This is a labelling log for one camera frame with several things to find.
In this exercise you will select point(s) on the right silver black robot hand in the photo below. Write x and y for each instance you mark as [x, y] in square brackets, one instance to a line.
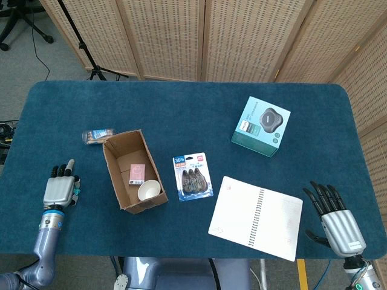
[341, 229]

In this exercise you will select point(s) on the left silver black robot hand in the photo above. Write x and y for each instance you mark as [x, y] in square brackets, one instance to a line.
[60, 188]

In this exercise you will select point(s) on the teal binder clip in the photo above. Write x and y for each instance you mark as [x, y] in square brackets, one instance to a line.
[77, 191]

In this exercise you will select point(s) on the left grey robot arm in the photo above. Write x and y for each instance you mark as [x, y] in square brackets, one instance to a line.
[43, 247]

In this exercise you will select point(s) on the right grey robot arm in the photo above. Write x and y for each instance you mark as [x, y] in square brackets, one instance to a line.
[361, 273]

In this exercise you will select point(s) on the open brown cardboard box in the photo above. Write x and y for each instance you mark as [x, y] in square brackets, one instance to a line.
[121, 181]

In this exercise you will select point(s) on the pink card pack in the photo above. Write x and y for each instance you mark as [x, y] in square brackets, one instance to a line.
[136, 174]

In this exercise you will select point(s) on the teal speaker product box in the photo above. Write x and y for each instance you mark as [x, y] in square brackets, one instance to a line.
[260, 127]

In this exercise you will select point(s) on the clear plastic tube with sticks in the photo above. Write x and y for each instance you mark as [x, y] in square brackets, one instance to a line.
[97, 136]

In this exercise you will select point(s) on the open white spiral notebook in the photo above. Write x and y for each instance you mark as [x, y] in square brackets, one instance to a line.
[257, 217]

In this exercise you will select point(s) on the white paper cup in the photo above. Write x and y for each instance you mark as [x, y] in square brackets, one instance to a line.
[148, 189]

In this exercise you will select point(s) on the correction tape blister pack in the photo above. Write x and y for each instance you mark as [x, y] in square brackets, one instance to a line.
[192, 176]

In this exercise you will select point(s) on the black tripod stand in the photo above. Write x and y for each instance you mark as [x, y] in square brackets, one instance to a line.
[87, 51]

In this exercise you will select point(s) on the blue felt table mat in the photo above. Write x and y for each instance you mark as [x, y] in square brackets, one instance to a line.
[193, 121]

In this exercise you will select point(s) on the grey robot torso base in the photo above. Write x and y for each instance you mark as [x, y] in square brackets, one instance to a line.
[184, 273]

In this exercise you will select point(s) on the black office chair base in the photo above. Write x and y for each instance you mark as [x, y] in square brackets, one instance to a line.
[21, 24]

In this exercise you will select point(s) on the woven folding screen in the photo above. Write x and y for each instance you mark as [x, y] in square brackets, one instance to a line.
[242, 39]

